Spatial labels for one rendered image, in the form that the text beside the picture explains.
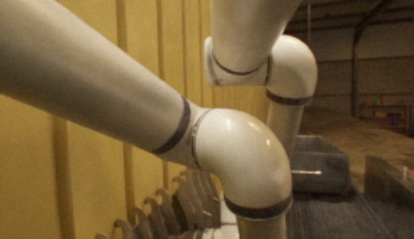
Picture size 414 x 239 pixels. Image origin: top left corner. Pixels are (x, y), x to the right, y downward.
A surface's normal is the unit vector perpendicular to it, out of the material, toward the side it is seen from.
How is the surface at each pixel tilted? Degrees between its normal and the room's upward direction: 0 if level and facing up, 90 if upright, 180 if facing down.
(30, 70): 117
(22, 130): 90
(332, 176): 90
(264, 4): 166
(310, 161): 93
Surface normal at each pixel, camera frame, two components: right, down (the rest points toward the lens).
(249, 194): -0.27, 0.26
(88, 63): 0.77, 0.03
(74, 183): 0.94, 0.00
